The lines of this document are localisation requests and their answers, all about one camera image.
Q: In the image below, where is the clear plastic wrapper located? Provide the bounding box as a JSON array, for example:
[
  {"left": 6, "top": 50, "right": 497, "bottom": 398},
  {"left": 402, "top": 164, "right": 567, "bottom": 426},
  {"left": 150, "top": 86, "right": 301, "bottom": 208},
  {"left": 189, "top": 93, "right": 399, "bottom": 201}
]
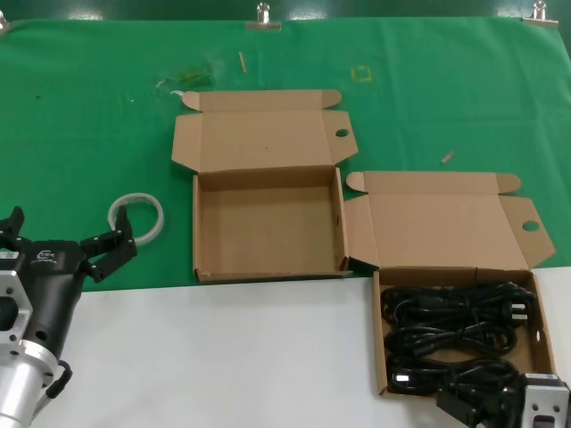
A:
[{"left": 155, "top": 57, "right": 227, "bottom": 97}]

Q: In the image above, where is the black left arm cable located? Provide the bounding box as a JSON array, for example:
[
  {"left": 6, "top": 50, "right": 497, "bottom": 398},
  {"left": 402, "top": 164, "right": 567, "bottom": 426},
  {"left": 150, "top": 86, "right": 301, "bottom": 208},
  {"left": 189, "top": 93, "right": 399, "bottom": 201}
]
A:
[{"left": 43, "top": 358, "right": 73, "bottom": 401}]

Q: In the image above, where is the green table cloth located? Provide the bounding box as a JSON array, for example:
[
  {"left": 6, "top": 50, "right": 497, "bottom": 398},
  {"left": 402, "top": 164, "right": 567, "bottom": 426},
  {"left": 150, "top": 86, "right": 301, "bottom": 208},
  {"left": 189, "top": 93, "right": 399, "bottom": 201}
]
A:
[{"left": 0, "top": 16, "right": 571, "bottom": 293}]

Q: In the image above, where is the empty open cardboard box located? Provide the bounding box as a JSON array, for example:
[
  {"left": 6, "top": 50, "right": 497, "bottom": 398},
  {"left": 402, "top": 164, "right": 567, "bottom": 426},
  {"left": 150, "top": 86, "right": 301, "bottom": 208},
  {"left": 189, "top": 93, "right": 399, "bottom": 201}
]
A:
[{"left": 170, "top": 88, "right": 360, "bottom": 284}]

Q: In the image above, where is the translucent white tape roll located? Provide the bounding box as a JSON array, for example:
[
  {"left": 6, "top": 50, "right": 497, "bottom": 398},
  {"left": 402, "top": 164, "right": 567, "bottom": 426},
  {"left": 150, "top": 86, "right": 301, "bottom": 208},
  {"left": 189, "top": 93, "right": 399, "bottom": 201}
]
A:
[{"left": 108, "top": 191, "right": 167, "bottom": 245}]

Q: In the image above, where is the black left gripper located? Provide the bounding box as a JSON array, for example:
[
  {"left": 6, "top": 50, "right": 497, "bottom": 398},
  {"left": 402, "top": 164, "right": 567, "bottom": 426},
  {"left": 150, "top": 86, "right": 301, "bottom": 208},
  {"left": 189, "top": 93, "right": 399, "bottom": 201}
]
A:
[{"left": 0, "top": 206, "right": 137, "bottom": 360}]

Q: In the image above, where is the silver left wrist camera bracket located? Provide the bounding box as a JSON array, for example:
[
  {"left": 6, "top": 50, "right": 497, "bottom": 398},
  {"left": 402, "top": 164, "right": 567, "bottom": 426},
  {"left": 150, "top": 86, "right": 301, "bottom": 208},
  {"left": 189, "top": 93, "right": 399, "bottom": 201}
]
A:
[{"left": 0, "top": 249, "right": 35, "bottom": 347}]

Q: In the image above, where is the cardboard box holding cables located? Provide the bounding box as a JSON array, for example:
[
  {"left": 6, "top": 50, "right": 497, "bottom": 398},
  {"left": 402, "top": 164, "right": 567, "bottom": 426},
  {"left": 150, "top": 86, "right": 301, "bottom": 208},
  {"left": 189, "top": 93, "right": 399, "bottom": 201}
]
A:
[{"left": 343, "top": 170, "right": 559, "bottom": 397}]

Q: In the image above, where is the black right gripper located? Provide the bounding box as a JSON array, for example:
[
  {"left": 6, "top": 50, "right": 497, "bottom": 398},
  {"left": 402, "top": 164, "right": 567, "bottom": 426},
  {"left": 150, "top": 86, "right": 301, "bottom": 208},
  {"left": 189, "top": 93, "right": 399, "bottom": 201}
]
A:
[{"left": 435, "top": 383, "right": 527, "bottom": 428}]

